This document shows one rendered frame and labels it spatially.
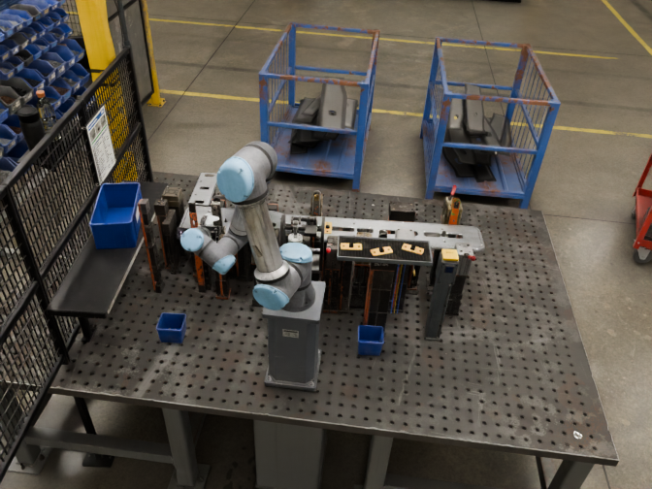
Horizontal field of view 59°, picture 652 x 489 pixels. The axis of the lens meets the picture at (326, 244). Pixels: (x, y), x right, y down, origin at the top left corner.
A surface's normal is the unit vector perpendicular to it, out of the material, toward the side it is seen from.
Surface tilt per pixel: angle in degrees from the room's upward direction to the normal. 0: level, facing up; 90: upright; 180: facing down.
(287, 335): 90
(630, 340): 0
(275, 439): 90
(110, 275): 0
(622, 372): 0
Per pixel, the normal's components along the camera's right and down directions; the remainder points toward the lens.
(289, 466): -0.11, 0.62
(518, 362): 0.04, -0.78
